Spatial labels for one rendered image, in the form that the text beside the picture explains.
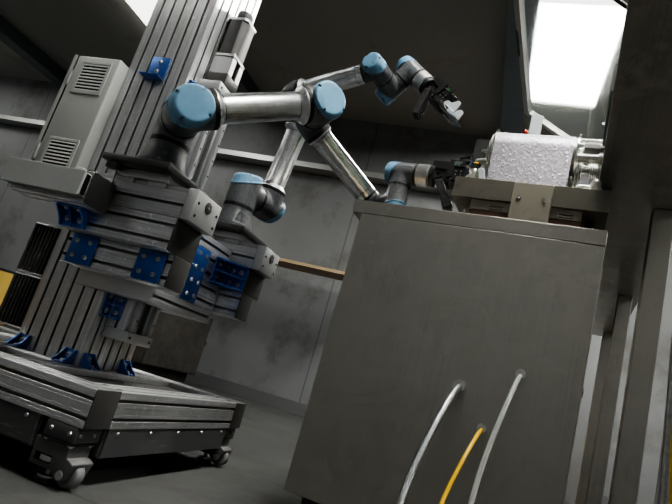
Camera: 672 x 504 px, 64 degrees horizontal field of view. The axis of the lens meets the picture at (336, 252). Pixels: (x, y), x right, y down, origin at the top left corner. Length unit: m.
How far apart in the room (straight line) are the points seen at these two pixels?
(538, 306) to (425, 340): 0.28
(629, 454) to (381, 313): 0.77
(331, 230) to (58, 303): 4.34
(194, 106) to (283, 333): 4.45
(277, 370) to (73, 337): 4.09
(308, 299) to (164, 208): 4.34
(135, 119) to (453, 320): 1.24
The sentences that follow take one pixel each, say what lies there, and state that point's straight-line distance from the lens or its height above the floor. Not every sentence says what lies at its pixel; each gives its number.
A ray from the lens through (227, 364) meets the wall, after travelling 5.99.
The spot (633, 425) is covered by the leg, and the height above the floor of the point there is 0.50.
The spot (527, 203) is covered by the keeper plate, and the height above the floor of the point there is 0.96.
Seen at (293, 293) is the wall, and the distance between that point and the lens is 5.85.
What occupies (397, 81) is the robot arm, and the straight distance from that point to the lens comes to 2.13.
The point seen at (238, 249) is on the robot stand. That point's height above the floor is 0.74.
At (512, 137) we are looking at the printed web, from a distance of 1.86.
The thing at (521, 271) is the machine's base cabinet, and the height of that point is 0.77.
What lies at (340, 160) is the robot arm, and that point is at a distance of 1.85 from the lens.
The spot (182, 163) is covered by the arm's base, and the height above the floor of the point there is 0.86.
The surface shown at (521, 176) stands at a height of 1.14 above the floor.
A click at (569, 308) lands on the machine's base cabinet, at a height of 0.70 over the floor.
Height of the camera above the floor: 0.38
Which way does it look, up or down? 13 degrees up
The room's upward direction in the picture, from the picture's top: 16 degrees clockwise
